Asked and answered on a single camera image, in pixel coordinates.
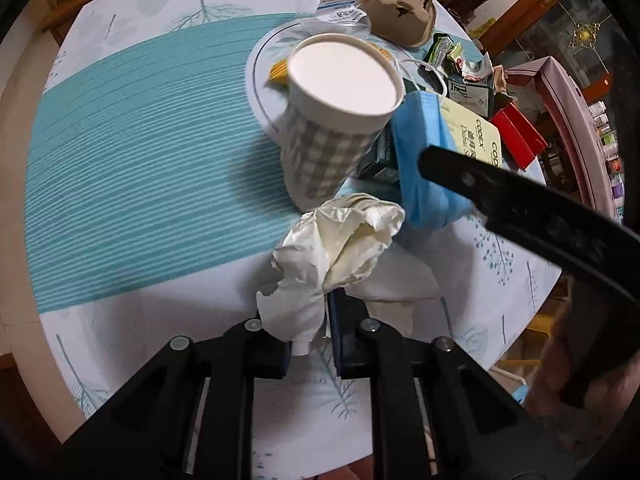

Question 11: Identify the pink plastic chair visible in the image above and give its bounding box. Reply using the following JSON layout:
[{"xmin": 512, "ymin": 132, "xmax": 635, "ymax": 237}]
[{"xmin": 505, "ymin": 56, "xmax": 617, "ymax": 211}]

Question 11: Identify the person's right hand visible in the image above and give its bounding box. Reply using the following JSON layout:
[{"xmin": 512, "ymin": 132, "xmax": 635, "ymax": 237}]
[{"xmin": 530, "ymin": 310, "xmax": 633, "ymax": 461}]

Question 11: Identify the dark green box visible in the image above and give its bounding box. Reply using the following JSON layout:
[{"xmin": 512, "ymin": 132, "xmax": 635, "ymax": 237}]
[
  {"xmin": 357, "ymin": 132, "xmax": 402, "ymax": 183},
  {"xmin": 447, "ymin": 80, "xmax": 493, "ymax": 117}
]

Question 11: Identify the clear plastic bag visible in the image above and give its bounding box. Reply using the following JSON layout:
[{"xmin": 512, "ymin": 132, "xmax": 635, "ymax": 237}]
[{"xmin": 295, "ymin": 0, "xmax": 373, "ymax": 36}]

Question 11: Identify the yellow snack wrapper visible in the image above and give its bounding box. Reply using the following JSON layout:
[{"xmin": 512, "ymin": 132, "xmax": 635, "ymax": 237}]
[{"xmin": 265, "ymin": 57, "xmax": 292, "ymax": 86}]

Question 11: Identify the cream yellow box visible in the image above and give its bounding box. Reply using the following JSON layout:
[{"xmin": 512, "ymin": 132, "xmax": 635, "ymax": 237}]
[{"xmin": 440, "ymin": 97, "xmax": 503, "ymax": 167}]

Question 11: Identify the dark carved stand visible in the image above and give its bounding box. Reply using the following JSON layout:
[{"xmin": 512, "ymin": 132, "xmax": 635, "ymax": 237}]
[{"xmin": 444, "ymin": 0, "xmax": 482, "ymax": 22}]

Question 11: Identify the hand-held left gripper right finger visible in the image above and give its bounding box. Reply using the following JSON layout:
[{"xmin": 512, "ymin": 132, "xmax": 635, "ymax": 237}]
[{"xmin": 325, "ymin": 287, "xmax": 576, "ymax": 480}]

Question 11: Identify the small wooden cabinet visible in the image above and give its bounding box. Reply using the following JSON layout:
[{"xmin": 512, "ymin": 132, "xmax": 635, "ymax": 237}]
[{"xmin": 40, "ymin": 0, "xmax": 126, "ymax": 46}]

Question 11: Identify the green snack wrapper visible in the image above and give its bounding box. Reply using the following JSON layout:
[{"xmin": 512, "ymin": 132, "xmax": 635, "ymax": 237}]
[{"xmin": 425, "ymin": 33, "xmax": 463, "ymax": 68}]

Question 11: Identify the white folded napkin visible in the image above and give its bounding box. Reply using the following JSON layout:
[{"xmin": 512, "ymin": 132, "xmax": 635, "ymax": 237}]
[{"xmin": 345, "ymin": 247, "xmax": 441, "ymax": 333}]

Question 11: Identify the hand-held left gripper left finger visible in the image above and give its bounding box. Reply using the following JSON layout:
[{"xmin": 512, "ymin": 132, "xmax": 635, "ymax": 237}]
[{"xmin": 50, "ymin": 317, "xmax": 291, "ymax": 480}]

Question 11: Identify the blue face mask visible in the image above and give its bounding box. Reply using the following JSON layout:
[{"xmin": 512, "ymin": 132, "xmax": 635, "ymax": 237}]
[{"xmin": 390, "ymin": 57, "xmax": 476, "ymax": 228}]

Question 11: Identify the brown pulp egg carton piece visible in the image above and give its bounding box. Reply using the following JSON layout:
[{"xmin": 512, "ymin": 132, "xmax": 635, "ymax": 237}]
[{"xmin": 356, "ymin": 0, "xmax": 437, "ymax": 47}]

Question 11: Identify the white tissue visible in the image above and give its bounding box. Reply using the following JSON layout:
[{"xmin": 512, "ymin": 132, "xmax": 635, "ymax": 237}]
[{"xmin": 256, "ymin": 192, "xmax": 406, "ymax": 357}]

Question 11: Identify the small crumpled candy wrapper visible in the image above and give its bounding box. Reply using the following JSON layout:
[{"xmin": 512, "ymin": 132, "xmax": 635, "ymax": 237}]
[{"xmin": 452, "ymin": 52, "xmax": 493, "ymax": 83}]

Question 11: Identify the grey checked paper cup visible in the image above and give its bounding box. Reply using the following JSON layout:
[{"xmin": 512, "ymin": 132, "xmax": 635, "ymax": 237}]
[{"xmin": 279, "ymin": 34, "xmax": 405, "ymax": 211}]

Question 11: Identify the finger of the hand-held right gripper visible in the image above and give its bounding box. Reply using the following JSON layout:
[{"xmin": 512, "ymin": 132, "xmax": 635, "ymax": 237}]
[{"xmin": 417, "ymin": 145, "xmax": 640, "ymax": 301}]

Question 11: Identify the red paper box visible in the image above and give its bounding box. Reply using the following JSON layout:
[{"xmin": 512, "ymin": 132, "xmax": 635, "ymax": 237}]
[{"xmin": 490, "ymin": 102, "xmax": 548, "ymax": 171}]

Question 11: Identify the wooden glass display cabinet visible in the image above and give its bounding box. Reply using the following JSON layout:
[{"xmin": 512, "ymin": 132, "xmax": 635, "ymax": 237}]
[{"xmin": 470, "ymin": 0, "xmax": 632, "ymax": 86}]

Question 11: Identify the white plate with grey rim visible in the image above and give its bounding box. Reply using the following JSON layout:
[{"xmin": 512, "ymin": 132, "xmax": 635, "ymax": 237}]
[{"xmin": 246, "ymin": 20, "xmax": 401, "ymax": 137}]

